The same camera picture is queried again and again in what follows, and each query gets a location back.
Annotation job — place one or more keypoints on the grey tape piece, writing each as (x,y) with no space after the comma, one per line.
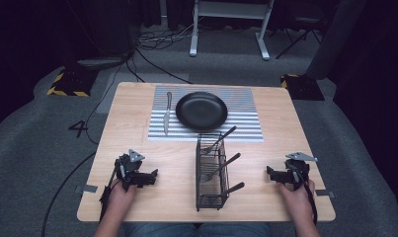
(87,188)
(325,193)

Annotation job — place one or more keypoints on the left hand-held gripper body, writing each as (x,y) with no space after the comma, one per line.
(129,168)

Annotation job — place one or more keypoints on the grey striped placemat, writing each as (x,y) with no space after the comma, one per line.
(242,126)

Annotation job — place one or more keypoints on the black tripod stand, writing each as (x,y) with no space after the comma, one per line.
(297,41)

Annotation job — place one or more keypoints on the person's blue jeans legs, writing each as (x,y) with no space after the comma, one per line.
(193,229)

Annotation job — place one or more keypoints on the white metal table frame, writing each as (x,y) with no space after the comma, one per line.
(194,33)

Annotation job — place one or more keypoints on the yellow-black striped base plate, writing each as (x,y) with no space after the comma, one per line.
(73,82)
(302,87)

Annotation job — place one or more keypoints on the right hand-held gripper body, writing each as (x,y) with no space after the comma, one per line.
(297,168)

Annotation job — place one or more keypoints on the dark equipment stand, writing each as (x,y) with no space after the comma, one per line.
(104,39)

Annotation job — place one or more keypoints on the person's right hand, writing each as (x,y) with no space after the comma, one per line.
(297,202)

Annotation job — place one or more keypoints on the black round plate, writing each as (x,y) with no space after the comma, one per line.
(201,111)

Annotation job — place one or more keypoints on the grey leaning post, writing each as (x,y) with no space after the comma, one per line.
(334,39)

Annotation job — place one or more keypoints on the silver table knife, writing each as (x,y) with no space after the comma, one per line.
(167,115)

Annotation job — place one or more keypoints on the person's left hand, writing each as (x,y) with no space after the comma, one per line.
(121,197)

